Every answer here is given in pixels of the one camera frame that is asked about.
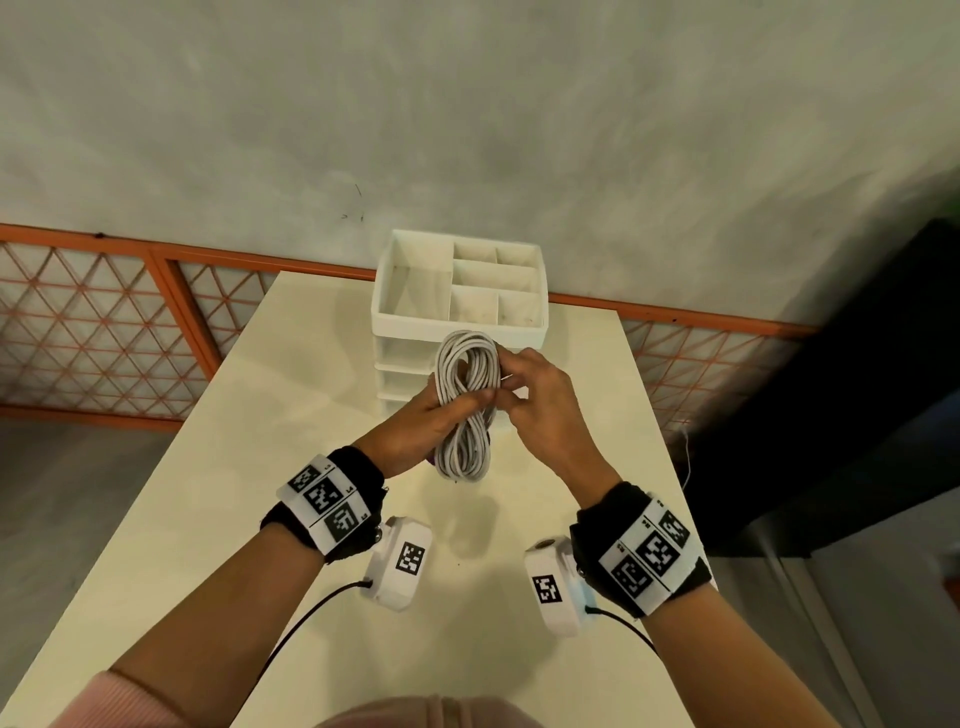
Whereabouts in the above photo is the white drawer organizer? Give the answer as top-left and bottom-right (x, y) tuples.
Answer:
(371, 228), (551, 423)

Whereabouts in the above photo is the white cable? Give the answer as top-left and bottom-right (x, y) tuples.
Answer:
(432, 330), (504, 483)

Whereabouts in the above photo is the person's right forearm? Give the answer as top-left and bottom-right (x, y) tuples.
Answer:
(643, 583), (843, 728)

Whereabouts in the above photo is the black camera cable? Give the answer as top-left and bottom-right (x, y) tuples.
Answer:
(255, 578), (375, 685)
(584, 605), (661, 658)

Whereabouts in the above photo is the black left camera cable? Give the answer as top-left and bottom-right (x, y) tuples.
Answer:
(255, 578), (375, 685)

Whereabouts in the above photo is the person's left forearm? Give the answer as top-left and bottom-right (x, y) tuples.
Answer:
(108, 522), (325, 710)

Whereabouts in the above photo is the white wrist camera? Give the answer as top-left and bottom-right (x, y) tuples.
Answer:
(359, 516), (435, 613)
(522, 536), (599, 639)

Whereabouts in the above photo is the black wrist band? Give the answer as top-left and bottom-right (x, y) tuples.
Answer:
(569, 482), (714, 621)
(259, 446), (390, 566)

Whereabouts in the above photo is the orange metal mesh fence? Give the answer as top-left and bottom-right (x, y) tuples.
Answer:
(0, 222), (820, 438)

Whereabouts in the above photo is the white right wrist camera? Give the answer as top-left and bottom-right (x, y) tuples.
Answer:
(522, 536), (599, 639)

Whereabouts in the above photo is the person's left hand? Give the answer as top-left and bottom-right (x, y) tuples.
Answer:
(352, 372), (502, 480)

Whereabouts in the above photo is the black cabinet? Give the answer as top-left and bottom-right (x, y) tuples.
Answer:
(673, 216), (960, 561)

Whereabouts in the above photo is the pink sleeve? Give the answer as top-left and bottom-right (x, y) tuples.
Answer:
(48, 670), (192, 728)

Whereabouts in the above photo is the black right camera cable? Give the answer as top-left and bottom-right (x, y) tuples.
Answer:
(584, 605), (661, 658)

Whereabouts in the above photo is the person's right hand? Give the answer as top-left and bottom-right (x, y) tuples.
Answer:
(491, 347), (624, 501)

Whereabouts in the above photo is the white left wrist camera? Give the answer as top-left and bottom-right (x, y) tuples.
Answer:
(359, 516), (435, 613)

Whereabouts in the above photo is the black right wrist band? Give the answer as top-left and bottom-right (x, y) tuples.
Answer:
(569, 482), (714, 621)

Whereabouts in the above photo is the black left wrist band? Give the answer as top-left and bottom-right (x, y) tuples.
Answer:
(259, 446), (390, 566)

